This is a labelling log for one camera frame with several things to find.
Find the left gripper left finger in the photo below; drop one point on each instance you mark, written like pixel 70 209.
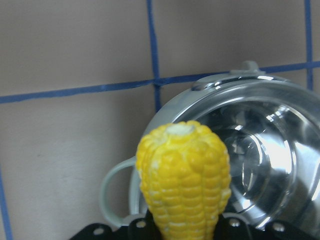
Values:
pixel 140 227

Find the yellow corn cob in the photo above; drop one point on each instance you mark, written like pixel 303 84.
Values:
pixel 184 171

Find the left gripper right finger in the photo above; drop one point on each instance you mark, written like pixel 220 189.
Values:
pixel 231 226

